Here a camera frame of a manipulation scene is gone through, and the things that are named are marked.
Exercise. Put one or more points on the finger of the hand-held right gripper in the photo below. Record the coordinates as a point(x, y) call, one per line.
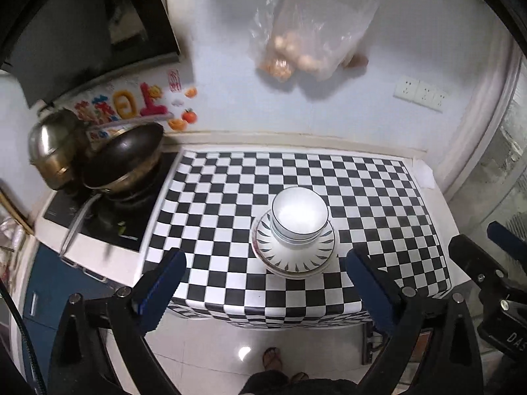
point(473, 259)
point(506, 236)

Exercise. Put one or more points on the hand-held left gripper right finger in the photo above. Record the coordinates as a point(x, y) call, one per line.
point(370, 292)

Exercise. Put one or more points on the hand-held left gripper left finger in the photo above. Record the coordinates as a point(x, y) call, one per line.
point(160, 292)

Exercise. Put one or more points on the white plate with rose print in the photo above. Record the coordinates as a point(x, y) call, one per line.
point(294, 272)

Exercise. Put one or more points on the white plate with blue leaves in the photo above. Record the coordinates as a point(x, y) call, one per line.
point(296, 255)

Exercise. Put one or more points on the frosted glass window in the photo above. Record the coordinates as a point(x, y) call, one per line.
point(502, 152)

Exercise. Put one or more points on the black induction cooker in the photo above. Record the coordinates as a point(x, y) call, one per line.
point(111, 222)

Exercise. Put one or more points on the black and white checkered cloth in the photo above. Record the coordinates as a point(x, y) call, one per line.
point(214, 214)

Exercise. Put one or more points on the blue cabinet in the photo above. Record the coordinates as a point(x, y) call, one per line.
point(53, 288)

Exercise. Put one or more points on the sandal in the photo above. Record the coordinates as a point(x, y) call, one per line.
point(299, 377)
point(273, 358)

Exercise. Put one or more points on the dark wok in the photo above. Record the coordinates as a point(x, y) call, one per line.
point(123, 156)

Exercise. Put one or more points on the wooden board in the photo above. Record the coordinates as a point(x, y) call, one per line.
point(16, 210)

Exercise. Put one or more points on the steel pot with lid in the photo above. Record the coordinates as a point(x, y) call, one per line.
point(55, 148)

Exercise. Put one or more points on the cluster of brown eggs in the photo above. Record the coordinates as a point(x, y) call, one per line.
point(288, 59)

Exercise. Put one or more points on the black range hood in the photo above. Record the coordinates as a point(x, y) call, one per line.
point(61, 41)

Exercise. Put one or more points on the clear plastic bag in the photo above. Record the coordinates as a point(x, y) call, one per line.
point(325, 12)

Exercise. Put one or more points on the black metal frame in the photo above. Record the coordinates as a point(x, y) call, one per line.
point(374, 343)

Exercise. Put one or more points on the white wall socket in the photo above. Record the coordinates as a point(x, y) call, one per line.
point(405, 88)
point(439, 101)
point(424, 94)

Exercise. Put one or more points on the colourful wall stickers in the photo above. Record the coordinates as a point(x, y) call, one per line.
point(123, 105)

